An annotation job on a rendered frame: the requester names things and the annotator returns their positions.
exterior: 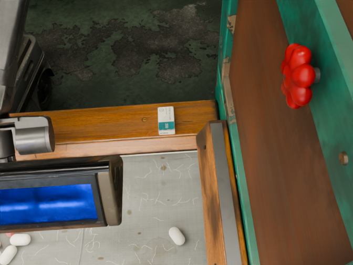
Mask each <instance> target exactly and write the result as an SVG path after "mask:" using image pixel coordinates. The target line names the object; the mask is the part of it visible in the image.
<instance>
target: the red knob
mask: <svg viewBox="0 0 353 265"><path fill-rule="evenodd" d="M284 55H285V59H284V60H283V61H282V64H281V72H282V74H283V81H282V84H281V89H282V92H283V94H284V95H286V102H287V104H288V106H289V107H290V108H292V109H299V108H301V107H302V106H305V105H307V104H308V103H309V102H310V101H311V99H312V96H313V92H312V89H311V84H312V83H319V81H320V69H319V68H318V67H312V66H311V65H310V64H311V60H312V53H311V51H310V49H309V48H308V47H307V46H303V45H300V44H297V43H293V44H290V45H289V46H288V47H287V48H286V50H285V54H284Z"/></svg>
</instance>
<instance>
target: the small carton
mask: <svg viewBox="0 0 353 265"><path fill-rule="evenodd" d="M158 131H159V135H169V134H175V123H174V107H173V106H170V107H158Z"/></svg>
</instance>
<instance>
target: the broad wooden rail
mask: <svg viewBox="0 0 353 265"><path fill-rule="evenodd" d="M170 106H173V107H174V123H175V134H169V135H159V131H158V107H170ZM25 115H27V116H42V115H44V116H49V117H50V118H51V122H52V126H53V129H54V135H55V151H54V152H48V153H42V154H32V155H22V156H21V155H20V154H19V153H18V151H17V150H16V149H15V156H16V161H17V162H19V161H34V160H50V159H65V158H81V157H105V156H115V155H119V156H123V155H138V154H154V153H163V152H178V151H194V150H197V147H196V135H197V134H198V133H199V132H200V130H201V129H202V128H203V127H204V126H205V125H206V123H207V122H208V121H210V120H220V118H219V110H218V105H217V101H216V99H215V100H199V101H183V102H174V103H159V104H144V105H129V106H113V107H98V108H82V109H67V110H51V111H36V112H27V113H12V114H9V116H10V117H13V116H25Z"/></svg>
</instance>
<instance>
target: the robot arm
mask: <svg viewBox="0 0 353 265"><path fill-rule="evenodd" d="M29 2H30V0H0V123H3V124H0V163H4V162H17V161H16V156H15V149H16V150H17V151H18V153H19V154H20V155H21V156H22V155H32V154H42V153H48V152H54V151H55V135H54V129H53V126H52V122H51V118H50V117H49V116H44V115H42V116H27V115H25V116H13V117H10V116H9V111H10V109H11V107H12V105H13V100H14V95H15V90H16V86H14V85H15V80H16V75H17V69H18V66H17V62H18V55H19V50H20V45H21V42H22V36H23V32H24V27H25V22H26V17H27V12H28V7H29ZM10 122H14V123H10Z"/></svg>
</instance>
